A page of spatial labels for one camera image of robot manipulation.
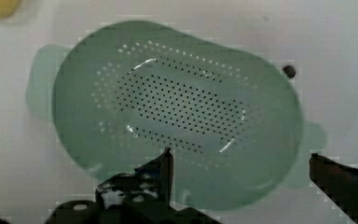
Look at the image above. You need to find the yellow banana peel toy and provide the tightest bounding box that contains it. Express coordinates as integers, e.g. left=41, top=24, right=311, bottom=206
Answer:
left=0, top=0, right=21, bottom=18

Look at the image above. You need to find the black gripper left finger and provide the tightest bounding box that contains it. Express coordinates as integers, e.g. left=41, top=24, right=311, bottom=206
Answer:
left=95, top=147, right=173, bottom=208

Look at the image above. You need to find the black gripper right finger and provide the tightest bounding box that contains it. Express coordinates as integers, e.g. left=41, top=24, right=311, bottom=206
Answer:
left=309, top=153, right=358, bottom=224

